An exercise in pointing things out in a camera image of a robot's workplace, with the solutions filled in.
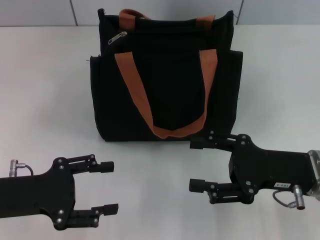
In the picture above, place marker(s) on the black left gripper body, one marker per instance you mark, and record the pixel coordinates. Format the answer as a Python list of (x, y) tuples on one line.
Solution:
[(37, 192)]

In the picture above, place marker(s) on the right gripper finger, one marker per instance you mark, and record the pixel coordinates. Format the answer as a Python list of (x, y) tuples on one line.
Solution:
[(200, 143), (197, 185)]

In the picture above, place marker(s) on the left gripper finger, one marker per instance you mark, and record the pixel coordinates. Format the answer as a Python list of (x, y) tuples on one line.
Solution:
[(110, 209), (105, 167)]

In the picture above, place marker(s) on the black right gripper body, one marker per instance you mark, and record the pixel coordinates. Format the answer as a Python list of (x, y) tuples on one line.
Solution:
[(270, 167)]

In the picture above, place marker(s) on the silver zipper pull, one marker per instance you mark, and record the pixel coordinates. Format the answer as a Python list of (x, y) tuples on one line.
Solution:
[(116, 38)]

